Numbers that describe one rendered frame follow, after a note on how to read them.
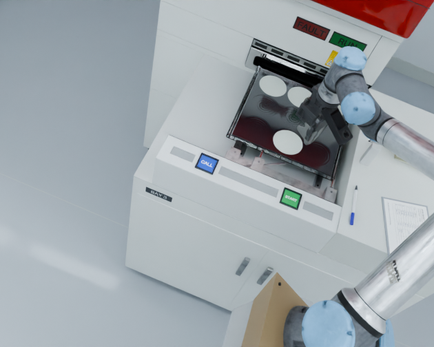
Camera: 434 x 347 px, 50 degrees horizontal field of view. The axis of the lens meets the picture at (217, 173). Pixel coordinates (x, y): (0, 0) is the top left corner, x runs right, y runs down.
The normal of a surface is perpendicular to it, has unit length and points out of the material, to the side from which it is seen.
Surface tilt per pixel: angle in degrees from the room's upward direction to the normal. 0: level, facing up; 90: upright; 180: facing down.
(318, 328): 55
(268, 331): 44
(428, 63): 90
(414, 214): 0
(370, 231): 0
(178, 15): 90
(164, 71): 90
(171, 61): 90
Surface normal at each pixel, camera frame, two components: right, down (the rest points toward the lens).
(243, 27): -0.33, 0.75
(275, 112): 0.20, -0.54
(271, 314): 0.79, -0.14
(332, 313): -0.68, -0.27
